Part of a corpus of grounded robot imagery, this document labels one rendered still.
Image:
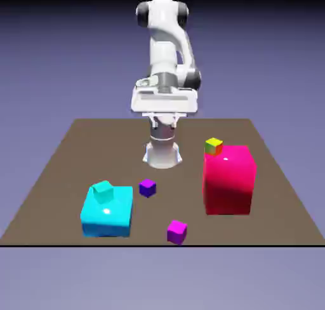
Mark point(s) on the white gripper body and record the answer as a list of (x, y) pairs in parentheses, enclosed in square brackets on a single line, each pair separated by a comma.
[(165, 104)]

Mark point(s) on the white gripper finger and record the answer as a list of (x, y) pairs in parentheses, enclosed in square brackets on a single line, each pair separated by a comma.
[(154, 123), (174, 123)]

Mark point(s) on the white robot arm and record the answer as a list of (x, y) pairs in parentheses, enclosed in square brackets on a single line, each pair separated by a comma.
[(162, 53)]

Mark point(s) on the small yellow-green cube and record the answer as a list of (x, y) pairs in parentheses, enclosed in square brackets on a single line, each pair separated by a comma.
[(213, 146)]

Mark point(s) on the small purple cube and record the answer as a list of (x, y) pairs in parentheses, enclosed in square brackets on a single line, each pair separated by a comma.
[(147, 188)]

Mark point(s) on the small teal cube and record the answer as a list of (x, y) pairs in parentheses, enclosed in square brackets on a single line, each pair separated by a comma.
[(102, 191)]

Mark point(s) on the small magenta cube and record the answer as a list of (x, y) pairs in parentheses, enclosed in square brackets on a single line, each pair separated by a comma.
[(177, 232)]

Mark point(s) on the large pink box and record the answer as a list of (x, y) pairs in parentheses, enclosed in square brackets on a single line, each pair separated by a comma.
[(228, 183)]

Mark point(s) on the large cyan box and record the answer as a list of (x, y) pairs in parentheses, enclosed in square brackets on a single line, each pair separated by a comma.
[(106, 218)]

